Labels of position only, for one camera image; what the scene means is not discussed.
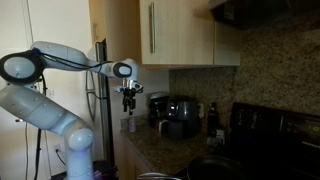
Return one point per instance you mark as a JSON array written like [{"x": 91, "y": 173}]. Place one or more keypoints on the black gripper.
[{"x": 129, "y": 96}]

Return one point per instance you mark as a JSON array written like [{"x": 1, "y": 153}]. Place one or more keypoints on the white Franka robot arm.
[{"x": 33, "y": 106}]

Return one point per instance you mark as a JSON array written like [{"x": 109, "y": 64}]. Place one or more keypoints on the small spice jar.
[{"x": 132, "y": 125}]

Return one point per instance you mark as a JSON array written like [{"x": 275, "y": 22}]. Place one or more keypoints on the stainless steel refrigerator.
[{"x": 106, "y": 106}]

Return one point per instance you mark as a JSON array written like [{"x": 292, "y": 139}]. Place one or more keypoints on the silver travel mug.
[{"x": 162, "y": 126}]

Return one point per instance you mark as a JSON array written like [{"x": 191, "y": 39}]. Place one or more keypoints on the wooden lower cabinet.
[{"x": 131, "y": 160}]

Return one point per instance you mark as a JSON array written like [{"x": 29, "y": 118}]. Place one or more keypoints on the white backsplash outlet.
[{"x": 201, "y": 110}]

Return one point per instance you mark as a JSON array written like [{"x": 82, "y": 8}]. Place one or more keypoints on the silver pot lid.
[{"x": 156, "y": 176}]

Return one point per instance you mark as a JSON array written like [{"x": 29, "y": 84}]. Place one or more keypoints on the dark glass bottle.
[{"x": 213, "y": 118}]

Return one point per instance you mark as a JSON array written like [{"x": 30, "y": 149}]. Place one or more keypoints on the light wooden upper cabinet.
[{"x": 180, "y": 31}]

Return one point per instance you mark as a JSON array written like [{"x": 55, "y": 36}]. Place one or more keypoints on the small white box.
[{"x": 216, "y": 138}]

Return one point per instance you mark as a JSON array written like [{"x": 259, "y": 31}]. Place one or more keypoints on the black frying pan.
[{"x": 216, "y": 168}]

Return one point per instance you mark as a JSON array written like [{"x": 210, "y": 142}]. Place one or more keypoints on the black kitchen stove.
[{"x": 276, "y": 140}]

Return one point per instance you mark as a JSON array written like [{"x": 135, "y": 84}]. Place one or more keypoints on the black range hood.
[{"x": 263, "y": 12}]

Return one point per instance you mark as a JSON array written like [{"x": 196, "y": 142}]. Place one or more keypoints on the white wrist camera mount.
[{"x": 135, "y": 87}]

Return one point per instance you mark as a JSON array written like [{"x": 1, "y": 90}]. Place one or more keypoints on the white wall light switch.
[{"x": 50, "y": 93}]

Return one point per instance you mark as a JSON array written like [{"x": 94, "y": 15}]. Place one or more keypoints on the white wall power outlet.
[{"x": 58, "y": 148}]

